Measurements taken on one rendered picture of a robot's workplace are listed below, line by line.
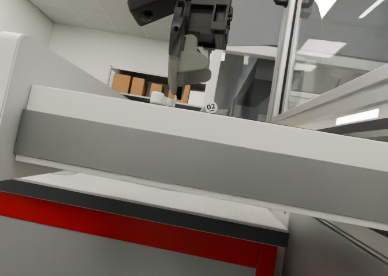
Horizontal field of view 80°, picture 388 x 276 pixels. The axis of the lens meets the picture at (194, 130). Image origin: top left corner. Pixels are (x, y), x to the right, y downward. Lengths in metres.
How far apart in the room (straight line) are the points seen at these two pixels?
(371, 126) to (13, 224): 0.57
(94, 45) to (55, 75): 5.02
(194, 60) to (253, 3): 0.98
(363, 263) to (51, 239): 0.46
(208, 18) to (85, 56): 4.91
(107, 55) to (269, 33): 4.16
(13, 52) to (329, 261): 0.39
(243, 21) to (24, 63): 1.13
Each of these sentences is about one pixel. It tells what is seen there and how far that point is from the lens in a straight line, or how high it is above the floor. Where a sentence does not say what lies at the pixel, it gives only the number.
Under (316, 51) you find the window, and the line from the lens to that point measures 0.57.
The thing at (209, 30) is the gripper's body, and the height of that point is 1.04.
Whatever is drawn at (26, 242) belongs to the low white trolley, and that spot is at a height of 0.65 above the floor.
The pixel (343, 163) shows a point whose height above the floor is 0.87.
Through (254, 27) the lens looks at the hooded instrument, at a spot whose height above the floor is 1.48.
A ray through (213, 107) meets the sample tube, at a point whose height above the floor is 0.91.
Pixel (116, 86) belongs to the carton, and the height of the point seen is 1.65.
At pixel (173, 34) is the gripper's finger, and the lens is 0.36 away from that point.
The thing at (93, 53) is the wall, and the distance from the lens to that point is 5.21.
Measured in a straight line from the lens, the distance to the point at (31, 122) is 0.22.
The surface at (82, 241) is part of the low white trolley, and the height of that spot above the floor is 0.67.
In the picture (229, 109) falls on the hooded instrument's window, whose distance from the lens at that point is 1.14.
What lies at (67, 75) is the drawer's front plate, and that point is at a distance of 0.26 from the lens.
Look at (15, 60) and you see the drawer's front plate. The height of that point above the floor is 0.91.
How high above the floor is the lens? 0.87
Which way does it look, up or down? 4 degrees up
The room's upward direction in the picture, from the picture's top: 10 degrees clockwise
